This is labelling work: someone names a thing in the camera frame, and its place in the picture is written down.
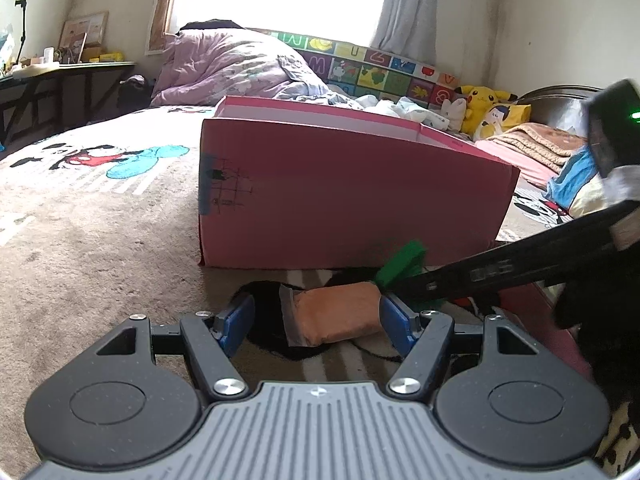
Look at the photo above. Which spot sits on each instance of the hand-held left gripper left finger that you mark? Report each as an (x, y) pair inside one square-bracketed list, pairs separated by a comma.
[(238, 324)]

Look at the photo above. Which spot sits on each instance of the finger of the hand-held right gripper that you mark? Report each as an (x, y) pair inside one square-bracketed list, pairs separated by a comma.
[(500, 270)]

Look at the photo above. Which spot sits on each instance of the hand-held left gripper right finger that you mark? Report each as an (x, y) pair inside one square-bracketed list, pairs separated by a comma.
[(397, 324)]

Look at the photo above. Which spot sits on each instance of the orange packet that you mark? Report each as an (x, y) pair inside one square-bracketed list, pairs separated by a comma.
[(335, 312)]

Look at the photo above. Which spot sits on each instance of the green plastic clip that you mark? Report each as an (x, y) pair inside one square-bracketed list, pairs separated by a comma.
[(400, 260)]

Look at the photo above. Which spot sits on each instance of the pink cardboard box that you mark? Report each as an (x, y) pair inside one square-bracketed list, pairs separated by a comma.
[(350, 200)]

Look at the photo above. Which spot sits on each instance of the small red object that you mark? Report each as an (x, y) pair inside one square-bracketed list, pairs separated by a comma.
[(462, 302)]

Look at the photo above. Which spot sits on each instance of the dark bed headboard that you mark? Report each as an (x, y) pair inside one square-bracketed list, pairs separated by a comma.
[(555, 102)]

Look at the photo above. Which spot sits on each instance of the blue cloth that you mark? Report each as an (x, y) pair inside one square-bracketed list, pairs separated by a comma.
[(575, 175)]

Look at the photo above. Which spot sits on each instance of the brown fleece blanket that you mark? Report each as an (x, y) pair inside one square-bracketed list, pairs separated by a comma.
[(540, 142)]

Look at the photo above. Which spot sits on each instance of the cream pillow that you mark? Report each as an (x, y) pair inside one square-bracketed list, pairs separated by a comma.
[(592, 197)]

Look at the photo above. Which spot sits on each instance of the pink sheet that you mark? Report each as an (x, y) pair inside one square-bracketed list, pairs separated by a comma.
[(520, 165)]

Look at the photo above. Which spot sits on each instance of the yellow cartoon cushion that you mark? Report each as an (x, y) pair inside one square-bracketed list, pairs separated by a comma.
[(502, 117)]

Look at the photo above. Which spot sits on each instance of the yellow plush toy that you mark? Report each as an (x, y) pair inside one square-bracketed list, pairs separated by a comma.
[(481, 96)]

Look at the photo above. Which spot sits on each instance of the white plush toy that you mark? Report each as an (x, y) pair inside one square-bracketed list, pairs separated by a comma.
[(454, 112)]

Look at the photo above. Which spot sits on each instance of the white crumpled clothes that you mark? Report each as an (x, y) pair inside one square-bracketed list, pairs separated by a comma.
[(400, 109)]

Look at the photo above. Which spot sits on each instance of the colourful alphabet play mat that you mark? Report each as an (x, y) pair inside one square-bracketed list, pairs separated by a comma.
[(380, 75)]

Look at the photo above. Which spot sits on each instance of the grey curtain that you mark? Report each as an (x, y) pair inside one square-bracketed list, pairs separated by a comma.
[(412, 5)]

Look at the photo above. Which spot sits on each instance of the dark bag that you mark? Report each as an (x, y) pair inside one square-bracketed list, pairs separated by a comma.
[(136, 91)]

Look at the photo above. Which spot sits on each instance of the purple duvet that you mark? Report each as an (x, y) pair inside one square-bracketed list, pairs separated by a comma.
[(225, 65)]

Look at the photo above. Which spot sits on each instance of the yellow boxes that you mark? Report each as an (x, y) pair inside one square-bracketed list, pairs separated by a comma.
[(107, 56)]

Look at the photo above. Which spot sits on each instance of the black desk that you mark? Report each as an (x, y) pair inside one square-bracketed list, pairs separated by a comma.
[(60, 72)]

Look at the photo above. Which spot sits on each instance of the black phone stand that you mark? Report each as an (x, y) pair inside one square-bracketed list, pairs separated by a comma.
[(21, 25)]

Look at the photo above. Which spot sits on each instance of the wooden picture frame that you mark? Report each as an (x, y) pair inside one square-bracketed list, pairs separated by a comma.
[(85, 30)]

